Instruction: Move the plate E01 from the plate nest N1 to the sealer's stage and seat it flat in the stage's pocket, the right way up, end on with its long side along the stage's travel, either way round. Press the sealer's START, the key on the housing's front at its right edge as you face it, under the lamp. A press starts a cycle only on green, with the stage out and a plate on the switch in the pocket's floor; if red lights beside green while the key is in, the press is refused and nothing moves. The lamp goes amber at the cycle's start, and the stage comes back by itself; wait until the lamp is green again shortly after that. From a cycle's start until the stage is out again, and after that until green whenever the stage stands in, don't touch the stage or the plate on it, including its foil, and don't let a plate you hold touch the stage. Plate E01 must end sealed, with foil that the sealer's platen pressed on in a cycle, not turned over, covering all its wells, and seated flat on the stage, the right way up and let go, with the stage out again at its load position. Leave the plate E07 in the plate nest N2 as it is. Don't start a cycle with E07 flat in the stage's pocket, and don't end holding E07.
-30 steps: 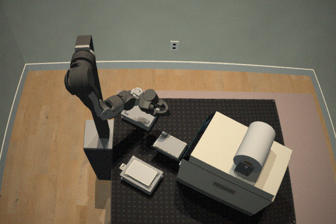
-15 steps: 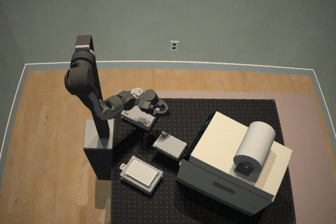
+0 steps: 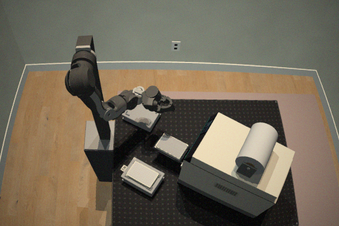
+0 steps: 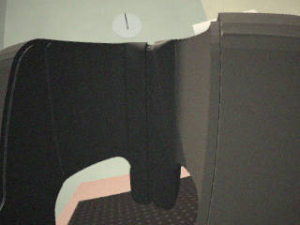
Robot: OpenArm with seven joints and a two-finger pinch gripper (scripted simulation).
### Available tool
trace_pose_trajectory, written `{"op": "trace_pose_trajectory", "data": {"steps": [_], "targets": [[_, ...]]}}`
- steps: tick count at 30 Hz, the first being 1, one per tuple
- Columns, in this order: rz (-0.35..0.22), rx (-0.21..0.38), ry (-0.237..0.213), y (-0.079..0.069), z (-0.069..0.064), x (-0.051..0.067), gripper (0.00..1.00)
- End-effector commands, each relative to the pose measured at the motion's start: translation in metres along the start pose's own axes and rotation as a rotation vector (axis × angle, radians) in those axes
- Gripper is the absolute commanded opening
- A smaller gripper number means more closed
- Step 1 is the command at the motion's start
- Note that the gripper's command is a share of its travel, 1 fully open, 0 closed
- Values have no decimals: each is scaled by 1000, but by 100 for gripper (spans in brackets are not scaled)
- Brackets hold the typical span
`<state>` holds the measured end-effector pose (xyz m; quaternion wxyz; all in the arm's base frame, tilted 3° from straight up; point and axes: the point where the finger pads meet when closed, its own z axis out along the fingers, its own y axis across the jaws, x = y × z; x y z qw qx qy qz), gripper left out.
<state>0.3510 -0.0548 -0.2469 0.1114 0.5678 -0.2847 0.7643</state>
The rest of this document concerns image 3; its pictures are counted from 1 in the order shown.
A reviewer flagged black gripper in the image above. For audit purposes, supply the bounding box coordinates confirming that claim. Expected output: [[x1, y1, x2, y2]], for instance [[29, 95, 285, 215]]
[[134, 86, 175, 113]]

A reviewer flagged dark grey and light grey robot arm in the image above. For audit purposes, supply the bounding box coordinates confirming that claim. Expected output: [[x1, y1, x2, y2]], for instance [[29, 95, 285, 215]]
[[65, 46, 145, 121]]

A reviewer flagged beige foil roll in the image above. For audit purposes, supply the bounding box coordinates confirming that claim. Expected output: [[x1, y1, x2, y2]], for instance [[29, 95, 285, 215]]
[[235, 122, 278, 175]]

